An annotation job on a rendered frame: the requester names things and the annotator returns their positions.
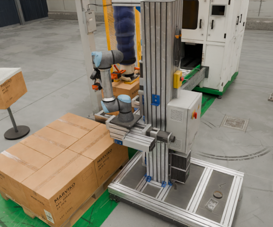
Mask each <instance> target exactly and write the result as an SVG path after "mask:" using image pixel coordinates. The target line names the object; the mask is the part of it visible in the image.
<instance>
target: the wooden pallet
mask: <svg viewBox="0 0 273 227"><path fill-rule="evenodd" d="M128 161H129V157H128V158H127V159H126V160H125V161H124V162H123V163H122V164H121V165H120V166H119V167H118V168H117V169H116V170H115V171H114V172H113V173H112V174H111V175H110V176H109V177H108V178H107V179H106V180H105V181H104V182H103V183H102V184H101V185H100V186H99V187H98V188H97V189H96V190H95V191H94V192H93V193H92V194H91V195H90V196H89V197H88V198H87V200H86V201H85V202H84V203H83V204H82V205H81V206H80V207H79V208H78V209H77V210H76V211H75V212H74V213H73V214H72V215H71V216H70V217H69V218H68V219H67V220H66V221H65V222H64V223H63V224H62V225H61V226H60V227H72V226H73V225H74V224H75V223H76V221H77V220H78V219H79V218H80V217H81V216H82V215H83V214H84V213H85V212H86V211H87V210H88V209H89V208H90V207H91V206H92V205H93V204H94V203H95V202H96V201H97V199H98V198H99V197H100V196H101V195H102V194H103V193H104V192H105V191H106V190H107V189H108V185H109V184H110V183H111V182H112V180H113V179H114V178H115V177H116V176H117V175H118V173H119V172H120V171H121V170H122V169H123V167H124V166H125V165H126V164H127V163H128ZM0 194H1V196H2V198H4V199H5V200H9V199H11V200H13V201H14V202H16V203H17V204H19V205H20V206H22V208H23V210H24V212H25V214H27V215H28V216H30V217H31V218H35V217H38V218H39V219H40V220H42V221H44V222H45V223H47V224H48V225H50V226H51V227H55V226H53V225H52V224H50V223H49V222H47V221H46V220H44V219H43V218H41V217H40V216H38V215H37V214H35V213H34V212H32V211H31V210H30V209H28V208H27V207H25V206H24V205H22V204H21V203H19V202H18V201H16V200H15V199H13V198H12V197H10V196H9V195H7V194H6V193H4V192H3V191H1V190H0Z"/></svg>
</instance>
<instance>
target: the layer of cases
mask: <svg viewBox="0 0 273 227"><path fill-rule="evenodd" d="M127 158H128V147H127V146H124V145H119V144H116V143H114V141H113V138H110V134H109V130H108V129H106V125H105V124H102V123H99V122H96V121H93V120H90V119H87V118H84V117H81V116H78V115H75V114H72V113H67V114H65V115H64V116H62V117H60V118H59V119H57V120H55V121H53V122H52V123H50V124H49V125H47V126H45V127H44V128H42V129H40V130H38V131H37V132H35V133H33V134H32V135H30V136H29V137H27V138H25V139H24V140H22V141H20V142H19V143H17V144H15V145H13V146H12V147H10V148H8V149H7V150H5V151H4V152H2V153H0V190H1V191H3V192H4V193H6V194H7V195H9V196H10V197H12V198H13V199H15V200H16V201H18V202H19V203H21V204H22V205H24V206H25V207H27V208H28V209H30V210H31V211H32V212H34V213H35V214H37V215H38V216H40V217H41V218H43V219H44V220H46V221H47V222H49V223H50V224H52V225H53V226H55V227H60V226H61V225H62V224H63V223H64V222H65V221H66V220H67V219H68V218H69V217H70V216H71V215H72V214H73V213H74V212H75V211H76V210H77V209H78V208H79V207H80V206H81V205H82V204H83V203H84V202H85V201H86V200H87V198H88V197H89V196H90V195H91V194H92V193H93V192H94V191H95V190H96V189H97V188H98V187H99V186H100V185H101V184H102V183H103V182H104V181H105V180H106V179H107V178H108V177H109V176H110V175H111V174H112V173H113V172H114V171H115V170H116V169H117V168H118V167H119V166H120V165H121V164H122V163H123V162H124V161H125V160H126V159H127Z"/></svg>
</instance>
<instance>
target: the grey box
mask: <svg viewBox="0 0 273 227"><path fill-rule="evenodd" d="M82 14H83V20H84V26H85V33H91V32H95V31H97V29H96V19H95V12H94V9H91V10H88V11H83V12H82Z"/></svg>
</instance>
